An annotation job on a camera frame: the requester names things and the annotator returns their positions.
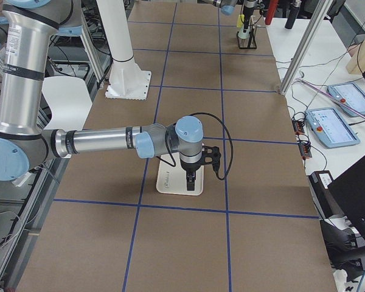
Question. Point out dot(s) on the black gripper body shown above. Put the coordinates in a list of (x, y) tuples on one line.
[(190, 168), (246, 12)]

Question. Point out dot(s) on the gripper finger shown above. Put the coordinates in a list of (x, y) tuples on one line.
[(190, 183), (245, 23)]

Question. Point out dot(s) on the green cup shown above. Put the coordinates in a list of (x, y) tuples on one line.
[(243, 35)]

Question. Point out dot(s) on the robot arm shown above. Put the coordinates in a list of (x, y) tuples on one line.
[(24, 146), (228, 6)]

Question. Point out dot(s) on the yellow cup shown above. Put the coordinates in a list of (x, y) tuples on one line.
[(240, 21)]

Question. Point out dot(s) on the cream tray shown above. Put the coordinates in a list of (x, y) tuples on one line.
[(172, 180)]

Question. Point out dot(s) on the black bottle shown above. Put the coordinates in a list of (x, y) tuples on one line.
[(294, 11)]

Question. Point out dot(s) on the orange terminal board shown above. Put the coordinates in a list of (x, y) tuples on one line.
[(302, 138)]

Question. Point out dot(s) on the far teach pendant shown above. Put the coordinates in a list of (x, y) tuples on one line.
[(349, 94)]

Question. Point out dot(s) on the teach pendant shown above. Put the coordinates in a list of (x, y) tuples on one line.
[(349, 94), (331, 128)]

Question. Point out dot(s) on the small black box device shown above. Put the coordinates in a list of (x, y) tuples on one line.
[(320, 181)]

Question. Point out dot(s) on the near teach pendant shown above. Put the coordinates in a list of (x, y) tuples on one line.
[(331, 128)]

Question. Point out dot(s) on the white chair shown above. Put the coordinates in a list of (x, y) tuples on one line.
[(69, 101)]

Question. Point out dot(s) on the black laptop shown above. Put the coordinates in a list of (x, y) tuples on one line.
[(348, 191)]

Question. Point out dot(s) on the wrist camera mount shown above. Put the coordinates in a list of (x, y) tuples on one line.
[(211, 156)]

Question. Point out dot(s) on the black wire cup rack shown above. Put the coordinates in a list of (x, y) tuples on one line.
[(250, 42)]

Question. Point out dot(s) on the aluminium frame post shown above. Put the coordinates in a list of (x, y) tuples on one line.
[(319, 14)]

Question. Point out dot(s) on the white camera pillar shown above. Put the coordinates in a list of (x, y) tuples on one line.
[(126, 80)]

